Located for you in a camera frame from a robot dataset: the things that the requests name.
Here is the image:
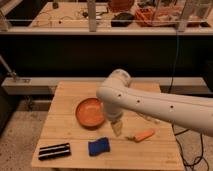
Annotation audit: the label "black object on shelf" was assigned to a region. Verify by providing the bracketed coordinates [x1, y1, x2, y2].
[111, 12, 134, 27]

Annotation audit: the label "orange crate on shelf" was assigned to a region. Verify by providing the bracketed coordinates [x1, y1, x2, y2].
[135, 8, 173, 27]

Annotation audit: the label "black whiteboard eraser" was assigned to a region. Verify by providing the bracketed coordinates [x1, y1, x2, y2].
[38, 143, 71, 161]

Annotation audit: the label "black floor cables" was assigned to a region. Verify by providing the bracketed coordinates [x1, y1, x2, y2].
[171, 125, 210, 171]

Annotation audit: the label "orange toy carrot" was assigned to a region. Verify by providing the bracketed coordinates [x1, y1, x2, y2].
[126, 129, 155, 143]

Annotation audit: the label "orange bowl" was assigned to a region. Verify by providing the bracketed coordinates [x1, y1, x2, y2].
[75, 98, 105, 128]

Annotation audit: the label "metal clamp bracket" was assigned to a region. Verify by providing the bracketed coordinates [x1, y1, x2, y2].
[0, 55, 31, 84]

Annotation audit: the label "blue sponge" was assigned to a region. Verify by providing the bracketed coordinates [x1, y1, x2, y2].
[88, 137, 110, 156]

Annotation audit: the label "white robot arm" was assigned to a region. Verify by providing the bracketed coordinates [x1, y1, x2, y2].
[96, 69, 213, 137]

